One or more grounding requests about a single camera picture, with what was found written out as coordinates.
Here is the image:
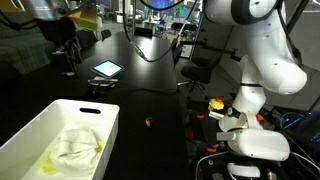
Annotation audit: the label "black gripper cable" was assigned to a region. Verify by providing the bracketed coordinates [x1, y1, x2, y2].
[121, 0, 201, 64]

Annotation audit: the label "black swivel office chair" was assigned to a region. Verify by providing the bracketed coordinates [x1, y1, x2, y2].
[178, 58, 219, 100]

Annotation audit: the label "small orange object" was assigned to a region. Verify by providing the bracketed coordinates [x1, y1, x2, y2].
[145, 117, 152, 127]

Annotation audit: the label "plaid green sofa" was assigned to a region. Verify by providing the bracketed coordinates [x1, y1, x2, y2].
[0, 22, 54, 74]

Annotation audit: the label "white towel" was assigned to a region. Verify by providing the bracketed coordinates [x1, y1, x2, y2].
[50, 128, 98, 177]

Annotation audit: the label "dark office chair far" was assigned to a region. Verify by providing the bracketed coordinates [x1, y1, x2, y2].
[101, 29, 112, 40]

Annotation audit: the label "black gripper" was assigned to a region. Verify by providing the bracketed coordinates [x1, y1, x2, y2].
[35, 17, 76, 46]

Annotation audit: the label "yellow wrist camera box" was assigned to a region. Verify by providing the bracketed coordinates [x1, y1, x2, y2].
[68, 5, 98, 31]

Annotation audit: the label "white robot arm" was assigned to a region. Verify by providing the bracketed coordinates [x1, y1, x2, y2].
[204, 0, 307, 132]

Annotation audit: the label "white VR headset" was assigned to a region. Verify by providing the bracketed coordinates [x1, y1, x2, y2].
[217, 129, 290, 161]

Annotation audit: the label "white VR controller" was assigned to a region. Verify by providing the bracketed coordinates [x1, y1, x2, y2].
[227, 163, 261, 178]

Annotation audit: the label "white plastic bucket bin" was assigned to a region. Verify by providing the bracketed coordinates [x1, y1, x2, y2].
[0, 99, 120, 180]

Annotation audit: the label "colourful toy blocks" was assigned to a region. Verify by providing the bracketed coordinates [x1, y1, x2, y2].
[208, 98, 224, 111]

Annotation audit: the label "lit tablet on table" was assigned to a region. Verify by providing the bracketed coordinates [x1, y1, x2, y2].
[91, 60, 124, 79]

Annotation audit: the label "yellow towel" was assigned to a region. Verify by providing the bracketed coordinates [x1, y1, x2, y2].
[37, 141, 104, 177]

